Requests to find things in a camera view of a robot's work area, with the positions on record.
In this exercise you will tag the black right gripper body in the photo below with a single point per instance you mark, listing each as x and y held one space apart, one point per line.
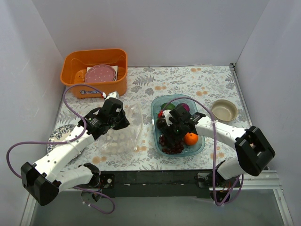
168 133

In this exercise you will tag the dark red grape bunch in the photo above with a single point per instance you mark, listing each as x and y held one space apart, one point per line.
171 149

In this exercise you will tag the clear zip top bag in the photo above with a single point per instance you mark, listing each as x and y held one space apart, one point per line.
123 140

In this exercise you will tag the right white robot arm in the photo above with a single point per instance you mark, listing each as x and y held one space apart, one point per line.
253 150

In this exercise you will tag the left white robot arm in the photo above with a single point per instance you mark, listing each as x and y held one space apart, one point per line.
45 178

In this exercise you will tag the purple red onion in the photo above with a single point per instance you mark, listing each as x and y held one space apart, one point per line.
187 108

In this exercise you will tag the orange fruit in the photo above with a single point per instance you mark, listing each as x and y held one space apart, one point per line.
190 139

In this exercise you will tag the green lime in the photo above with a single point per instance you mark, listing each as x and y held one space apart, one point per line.
167 106

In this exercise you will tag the dark purple plum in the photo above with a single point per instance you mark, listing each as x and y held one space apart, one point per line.
161 123

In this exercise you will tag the blue patterned plate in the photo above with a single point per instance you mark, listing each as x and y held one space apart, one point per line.
59 135

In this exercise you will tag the clear blue plastic tray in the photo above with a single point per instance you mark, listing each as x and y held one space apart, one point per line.
189 150

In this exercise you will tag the beige ceramic bowl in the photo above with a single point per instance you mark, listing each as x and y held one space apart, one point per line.
224 110

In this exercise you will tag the floral tablecloth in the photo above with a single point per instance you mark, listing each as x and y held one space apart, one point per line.
206 84

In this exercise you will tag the pink dotted plate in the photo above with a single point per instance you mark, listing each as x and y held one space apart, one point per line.
100 73

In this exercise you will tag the orange plastic basket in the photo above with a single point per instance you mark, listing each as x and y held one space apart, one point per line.
76 64

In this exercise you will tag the aluminium frame rail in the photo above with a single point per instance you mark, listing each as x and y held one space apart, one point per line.
260 202

